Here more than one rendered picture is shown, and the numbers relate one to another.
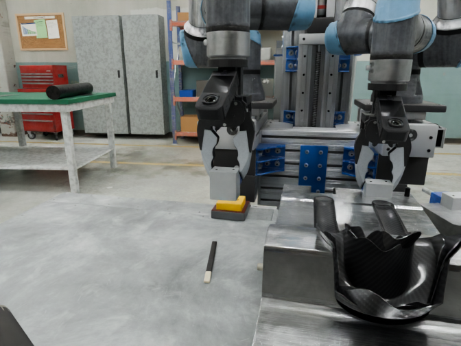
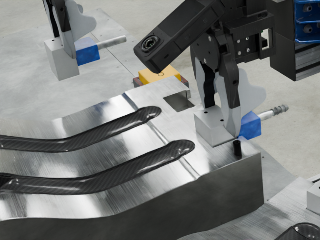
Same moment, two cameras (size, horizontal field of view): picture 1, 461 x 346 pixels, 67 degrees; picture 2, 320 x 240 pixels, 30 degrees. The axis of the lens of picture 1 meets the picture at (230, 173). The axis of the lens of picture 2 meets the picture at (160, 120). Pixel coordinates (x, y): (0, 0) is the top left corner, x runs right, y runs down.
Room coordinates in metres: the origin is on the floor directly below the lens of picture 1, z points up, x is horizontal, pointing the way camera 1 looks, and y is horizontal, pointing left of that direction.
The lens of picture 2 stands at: (0.26, -0.83, 1.33)
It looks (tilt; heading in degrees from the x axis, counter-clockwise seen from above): 31 degrees down; 59
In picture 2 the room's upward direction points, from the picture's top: 10 degrees counter-clockwise
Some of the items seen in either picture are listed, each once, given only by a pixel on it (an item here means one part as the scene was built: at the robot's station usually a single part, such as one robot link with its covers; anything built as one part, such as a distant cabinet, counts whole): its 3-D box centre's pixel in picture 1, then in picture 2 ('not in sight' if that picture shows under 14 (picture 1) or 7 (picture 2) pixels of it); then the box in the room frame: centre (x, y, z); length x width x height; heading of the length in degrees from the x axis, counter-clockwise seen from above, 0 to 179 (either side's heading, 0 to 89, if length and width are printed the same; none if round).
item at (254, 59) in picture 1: (241, 48); not in sight; (1.22, -0.04, 1.20); 0.13 x 0.12 x 0.14; 98
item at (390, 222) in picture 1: (368, 220); (52, 152); (0.48, -0.21, 0.92); 0.35 x 0.16 x 0.09; 168
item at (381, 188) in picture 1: (372, 187); (246, 122); (0.72, -0.31, 0.89); 0.13 x 0.05 x 0.05; 168
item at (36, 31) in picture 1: (41, 31); not in sight; (6.46, 3.28, 1.80); 0.90 x 0.03 x 0.60; 82
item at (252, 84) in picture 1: (243, 84); not in sight; (1.23, -0.04, 1.09); 0.15 x 0.15 x 0.10
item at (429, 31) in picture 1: (402, 34); not in sight; (0.78, -0.36, 1.21); 0.11 x 0.11 x 0.08; 47
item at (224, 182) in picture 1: (230, 176); (88, 49); (0.66, 0.00, 0.93); 0.13 x 0.05 x 0.05; 168
